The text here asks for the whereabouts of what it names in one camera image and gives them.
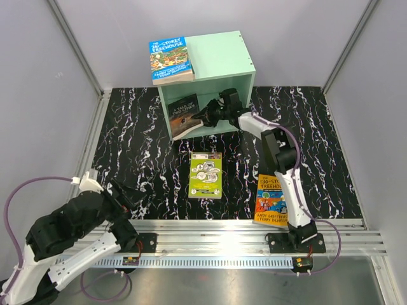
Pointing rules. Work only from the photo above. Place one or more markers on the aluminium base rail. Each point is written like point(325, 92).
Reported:
point(236, 244)

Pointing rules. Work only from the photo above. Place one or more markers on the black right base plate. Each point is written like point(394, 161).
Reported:
point(279, 244)

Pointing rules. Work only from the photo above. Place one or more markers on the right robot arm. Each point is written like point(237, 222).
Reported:
point(282, 156)

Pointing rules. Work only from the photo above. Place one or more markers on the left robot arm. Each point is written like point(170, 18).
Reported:
point(38, 278)

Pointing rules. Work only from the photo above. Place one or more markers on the mint green open box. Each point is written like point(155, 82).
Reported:
point(220, 61)

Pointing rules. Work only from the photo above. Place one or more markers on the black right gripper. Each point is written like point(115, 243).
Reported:
point(205, 114)

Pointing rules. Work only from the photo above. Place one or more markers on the orange 130-Storey Treehouse book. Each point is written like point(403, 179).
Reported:
point(270, 207)

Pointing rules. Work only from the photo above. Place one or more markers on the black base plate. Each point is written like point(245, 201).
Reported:
point(279, 244)
point(147, 242)

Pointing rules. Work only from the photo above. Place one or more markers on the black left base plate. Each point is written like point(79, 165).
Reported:
point(147, 242)

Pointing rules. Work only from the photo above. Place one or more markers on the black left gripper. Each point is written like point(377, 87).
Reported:
point(127, 199)

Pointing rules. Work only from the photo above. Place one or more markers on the black marble pattern mat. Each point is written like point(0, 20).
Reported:
point(134, 148)

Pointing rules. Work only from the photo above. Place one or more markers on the dark Tale of Two Cities book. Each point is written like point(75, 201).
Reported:
point(180, 116)

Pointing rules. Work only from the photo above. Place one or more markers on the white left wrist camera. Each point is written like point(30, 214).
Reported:
point(87, 181)

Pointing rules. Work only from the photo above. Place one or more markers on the lime green book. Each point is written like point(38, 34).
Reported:
point(205, 175)

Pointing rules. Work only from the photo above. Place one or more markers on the blue 26-Storey Treehouse book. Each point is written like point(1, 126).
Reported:
point(169, 61)

